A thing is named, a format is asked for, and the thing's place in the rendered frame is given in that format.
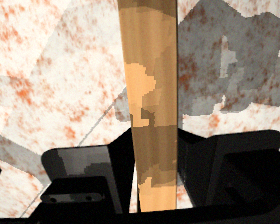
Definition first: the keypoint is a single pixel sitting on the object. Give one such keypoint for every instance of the wooden plank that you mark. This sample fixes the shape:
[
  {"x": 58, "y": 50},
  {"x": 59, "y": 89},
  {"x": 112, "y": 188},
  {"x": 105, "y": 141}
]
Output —
[{"x": 149, "y": 38}]

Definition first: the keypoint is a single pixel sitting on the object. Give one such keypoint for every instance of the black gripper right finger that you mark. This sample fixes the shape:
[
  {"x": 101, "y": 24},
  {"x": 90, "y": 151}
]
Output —
[{"x": 200, "y": 159}]

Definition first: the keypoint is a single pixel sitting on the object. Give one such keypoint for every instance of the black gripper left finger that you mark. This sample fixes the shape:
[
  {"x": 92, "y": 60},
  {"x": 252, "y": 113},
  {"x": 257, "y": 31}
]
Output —
[{"x": 115, "y": 161}]

